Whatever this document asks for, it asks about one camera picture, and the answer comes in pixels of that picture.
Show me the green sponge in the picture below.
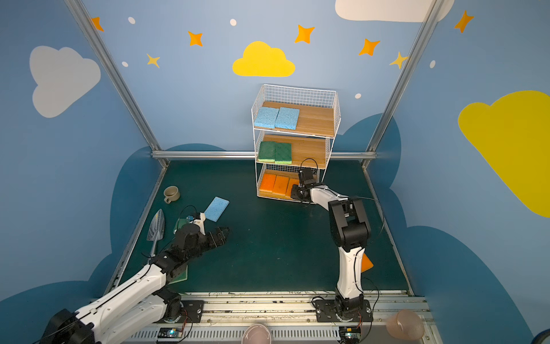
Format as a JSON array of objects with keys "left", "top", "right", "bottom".
[
  {"left": 274, "top": 143, "right": 292, "bottom": 165},
  {"left": 170, "top": 265, "right": 188, "bottom": 285},
  {"left": 173, "top": 218, "right": 194, "bottom": 234}
]

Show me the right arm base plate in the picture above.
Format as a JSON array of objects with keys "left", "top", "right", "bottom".
[{"left": 311, "top": 297, "right": 373, "bottom": 323}]

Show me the beige ceramic mug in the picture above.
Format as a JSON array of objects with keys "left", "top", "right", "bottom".
[{"left": 163, "top": 186, "right": 180, "bottom": 204}]

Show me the left green circuit board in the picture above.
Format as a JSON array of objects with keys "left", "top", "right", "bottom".
[{"left": 157, "top": 328, "right": 183, "bottom": 341}]

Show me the pink round object front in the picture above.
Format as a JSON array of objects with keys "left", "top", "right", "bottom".
[{"left": 241, "top": 323, "right": 272, "bottom": 344}]

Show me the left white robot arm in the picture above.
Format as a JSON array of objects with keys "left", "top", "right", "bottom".
[{"left": 39, "top": 223, "right": 231, "bottom": 343}]

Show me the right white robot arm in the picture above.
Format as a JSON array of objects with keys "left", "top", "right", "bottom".
[{"left": 291, "top": 167, "right": 372, "bottom": 319}]

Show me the green circuit board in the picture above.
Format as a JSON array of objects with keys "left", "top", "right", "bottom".
[
  {"left": 338, "top": 327, "right": 362, "bottom": 344},
  {"left": 157, "top": 328, "right": 183, "bottom": 341}
]

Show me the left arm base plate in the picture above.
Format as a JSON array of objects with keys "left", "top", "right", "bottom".
[{"left": 163, "top": 300, "right": 205, "bottom": 323}]

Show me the right green circuit board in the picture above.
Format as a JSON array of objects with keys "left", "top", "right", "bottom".
[{"left": 338, "top": 327, "right": 362, "bottom": 344}]

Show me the grey metal garden trowel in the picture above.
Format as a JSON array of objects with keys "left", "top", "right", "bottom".
[{"left": 147, "top": 209, "right": 166, "bottom": 259}]

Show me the aluminium front rail frame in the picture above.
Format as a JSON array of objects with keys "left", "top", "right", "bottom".
[{"left": 122, "top": 291, "right": 443, "bottom": 343}]

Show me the blue sponge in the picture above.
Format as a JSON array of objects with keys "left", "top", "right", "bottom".
[
  {"left": 204, "top": 196, "right": 229, "bottom": 222},
  {"left": 254, "top": 107, "right": 279, "bottom": 129},
  {"left": 274, "top": 107, "right": 299, "bottom": 130}
]

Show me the orange sponge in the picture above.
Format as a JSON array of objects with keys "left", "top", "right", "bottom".
[
  {"left": 272, "top": 175, "right": 290, "bottom": 196},
  {"left": 361, "top": 255, "right": 374, "bottom": 273},
  {"left": 259, "top": 173, "right": 277, "bottom": 194},
  {"left": 285, "top": 178, "right": 299, "bottom": 198}
]

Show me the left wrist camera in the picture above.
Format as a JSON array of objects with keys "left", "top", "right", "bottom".
[{"left": 188, "top": 212, "right": 206, "bottom": 234}]

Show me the white wire wooden shelf rack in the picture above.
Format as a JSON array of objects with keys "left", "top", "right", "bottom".
[{"left": 252, "top": 84, "right": 341, "bottom": 202}]

